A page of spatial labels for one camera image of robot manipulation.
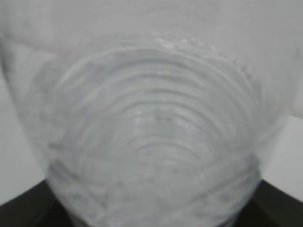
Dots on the clear Nongfu Spring water bottle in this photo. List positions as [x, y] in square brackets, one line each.
[152, 113]

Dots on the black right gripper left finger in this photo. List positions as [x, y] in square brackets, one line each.
[36, 207]

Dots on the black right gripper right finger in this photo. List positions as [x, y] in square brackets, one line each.
[269, 207]

